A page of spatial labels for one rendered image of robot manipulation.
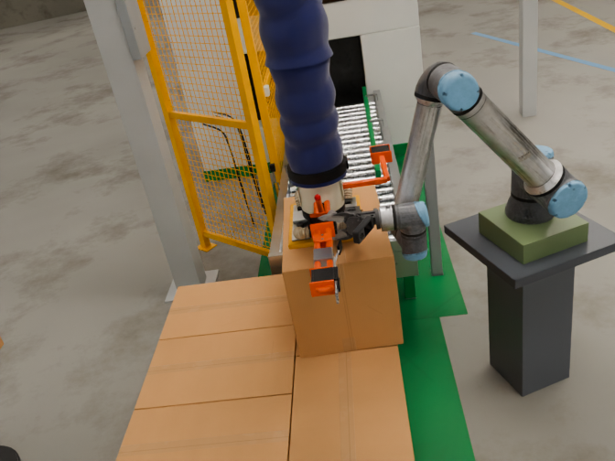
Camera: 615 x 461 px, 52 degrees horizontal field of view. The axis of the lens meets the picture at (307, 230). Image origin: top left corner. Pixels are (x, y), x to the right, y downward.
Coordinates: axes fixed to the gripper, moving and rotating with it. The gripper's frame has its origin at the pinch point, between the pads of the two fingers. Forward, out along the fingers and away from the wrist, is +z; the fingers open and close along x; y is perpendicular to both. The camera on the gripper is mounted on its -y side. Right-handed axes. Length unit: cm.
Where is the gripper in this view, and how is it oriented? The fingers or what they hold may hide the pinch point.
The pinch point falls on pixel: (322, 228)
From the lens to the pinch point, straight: 220.8
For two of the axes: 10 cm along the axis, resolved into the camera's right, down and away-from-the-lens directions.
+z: -9.9, 1.2, 1.0
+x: -1.5, -8.6, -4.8
